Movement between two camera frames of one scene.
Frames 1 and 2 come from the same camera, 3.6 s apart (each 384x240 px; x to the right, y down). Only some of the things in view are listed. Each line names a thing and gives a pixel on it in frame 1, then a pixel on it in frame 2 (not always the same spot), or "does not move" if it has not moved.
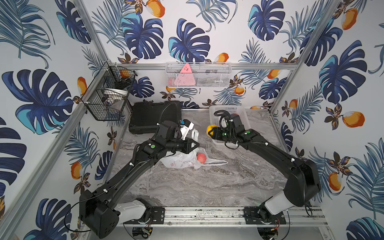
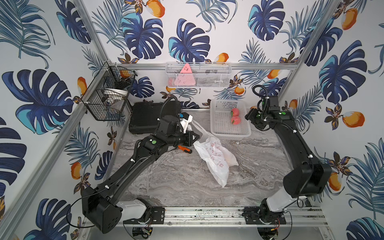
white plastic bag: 189,159 to 217,158
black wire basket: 107,95 does not move
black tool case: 145,117 does not move
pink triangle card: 185,77 does not move
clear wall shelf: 198,74 does not move
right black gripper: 216,132 to 250,116
